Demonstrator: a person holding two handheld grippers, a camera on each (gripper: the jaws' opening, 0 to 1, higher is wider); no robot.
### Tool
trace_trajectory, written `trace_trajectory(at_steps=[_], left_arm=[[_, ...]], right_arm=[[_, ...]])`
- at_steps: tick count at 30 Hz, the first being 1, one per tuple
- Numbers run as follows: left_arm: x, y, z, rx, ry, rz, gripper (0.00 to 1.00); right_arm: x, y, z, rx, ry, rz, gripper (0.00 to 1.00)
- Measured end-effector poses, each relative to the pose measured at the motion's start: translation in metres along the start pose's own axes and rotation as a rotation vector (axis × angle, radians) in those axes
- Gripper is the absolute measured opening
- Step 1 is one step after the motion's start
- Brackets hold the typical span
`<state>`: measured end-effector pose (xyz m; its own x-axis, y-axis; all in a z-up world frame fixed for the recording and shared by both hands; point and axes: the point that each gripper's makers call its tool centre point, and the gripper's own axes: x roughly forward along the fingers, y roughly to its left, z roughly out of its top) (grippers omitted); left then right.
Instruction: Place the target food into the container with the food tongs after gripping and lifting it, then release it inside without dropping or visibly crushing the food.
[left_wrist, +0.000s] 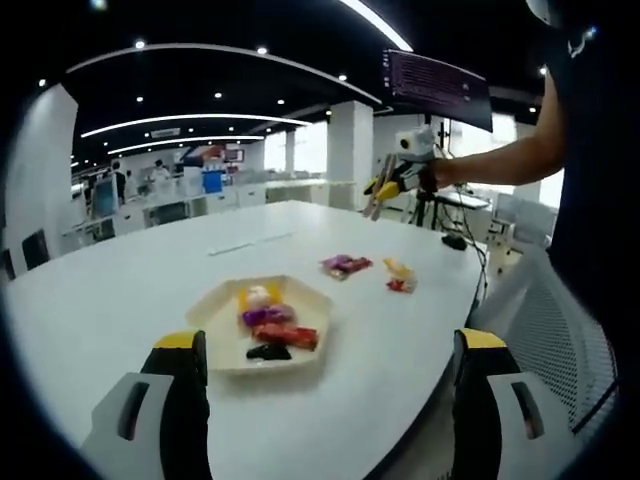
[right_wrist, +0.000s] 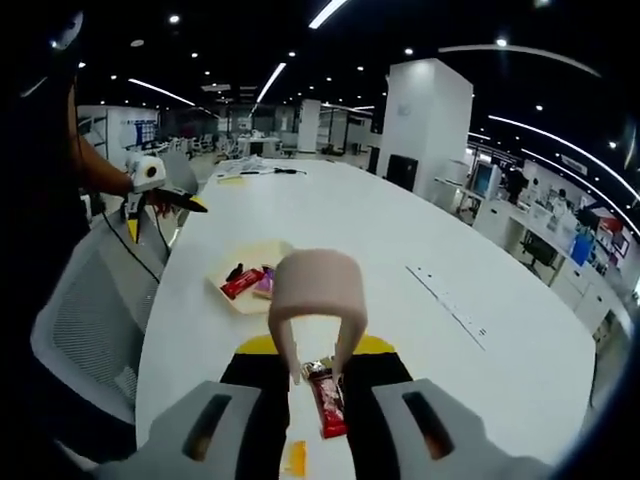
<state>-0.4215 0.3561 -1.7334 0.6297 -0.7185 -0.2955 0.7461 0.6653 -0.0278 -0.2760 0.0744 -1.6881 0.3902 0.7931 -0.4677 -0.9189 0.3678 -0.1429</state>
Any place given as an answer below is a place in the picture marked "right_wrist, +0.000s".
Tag white table cable cover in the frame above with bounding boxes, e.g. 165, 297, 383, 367
404, 263, 489, 351

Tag beige plastic tongs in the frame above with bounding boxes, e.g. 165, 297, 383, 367
267, 248, 369, 386

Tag white appliance with screen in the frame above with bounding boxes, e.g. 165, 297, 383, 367
472, 162, 504, 199

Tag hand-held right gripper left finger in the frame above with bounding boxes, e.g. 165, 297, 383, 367
94, 335, 291, 480

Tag purple snack packet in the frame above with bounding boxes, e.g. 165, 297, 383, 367
252, 267, 277, 301

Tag grey office chair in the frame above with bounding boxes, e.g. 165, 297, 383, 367
159, 149, 201, 246

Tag yellow orange snack packet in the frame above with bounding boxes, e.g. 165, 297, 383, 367
282, 439, 307, 476

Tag black office chair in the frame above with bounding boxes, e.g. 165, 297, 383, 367
519, 233, 560, 274

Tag white paper sheets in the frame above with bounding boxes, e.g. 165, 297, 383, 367
219, 156, 262, 176

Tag person's left hand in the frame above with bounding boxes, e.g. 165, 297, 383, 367
148, 194, 175, 222

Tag beige hexagonal container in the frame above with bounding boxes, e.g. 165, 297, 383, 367
204, 239, 296, 316

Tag white cabinet counter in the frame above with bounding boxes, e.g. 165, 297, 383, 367
434, 174, 636, 331

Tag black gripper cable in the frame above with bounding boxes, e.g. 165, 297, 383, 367
102, 207, 162, 286

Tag row of white office chairs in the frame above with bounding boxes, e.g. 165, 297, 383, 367
167, 133, 236, 159

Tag black cabinet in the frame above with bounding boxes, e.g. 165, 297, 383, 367
387, 153, 419, 194

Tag white desk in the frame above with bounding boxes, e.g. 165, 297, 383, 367
237, 135, 281, 159

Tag blue wall poster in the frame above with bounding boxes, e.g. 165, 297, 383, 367
132, 117, 159, 146

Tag grey metal shelf rack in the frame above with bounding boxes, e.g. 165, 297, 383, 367
77, 112, 109, 151

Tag blue box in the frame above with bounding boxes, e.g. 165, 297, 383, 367
571, 232, 596, 266

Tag white worn device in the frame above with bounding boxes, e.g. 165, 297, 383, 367
47, 10, 85, 51

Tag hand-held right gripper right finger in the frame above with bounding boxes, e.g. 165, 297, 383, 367
342, 333, 556, 480

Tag red snack packet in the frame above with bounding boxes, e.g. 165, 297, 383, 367
302, 360, 349, 440

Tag white mesh office chair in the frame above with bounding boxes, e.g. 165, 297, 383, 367
29, 214, 174, 436

